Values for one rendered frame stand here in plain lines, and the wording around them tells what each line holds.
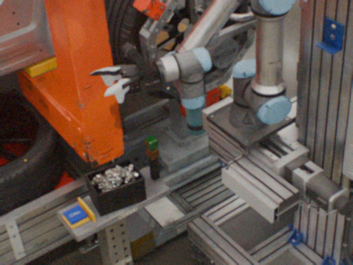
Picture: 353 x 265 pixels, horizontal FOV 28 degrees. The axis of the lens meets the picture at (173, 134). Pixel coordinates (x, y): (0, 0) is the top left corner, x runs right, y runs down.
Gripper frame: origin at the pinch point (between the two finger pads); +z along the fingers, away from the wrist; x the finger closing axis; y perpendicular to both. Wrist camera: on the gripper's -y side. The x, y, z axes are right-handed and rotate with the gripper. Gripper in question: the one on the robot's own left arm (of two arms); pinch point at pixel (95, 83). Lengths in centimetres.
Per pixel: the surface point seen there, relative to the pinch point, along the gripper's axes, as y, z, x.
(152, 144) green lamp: 54, -25, 42
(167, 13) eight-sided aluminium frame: 12, -45, 63
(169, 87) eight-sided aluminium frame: 46, -43, 68
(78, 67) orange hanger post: 17, -4, 48
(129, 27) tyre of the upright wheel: 16, -31, 70
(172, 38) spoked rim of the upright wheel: 29, -50, 78
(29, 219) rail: 83, 27, 60
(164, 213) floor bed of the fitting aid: 108, -32, 67
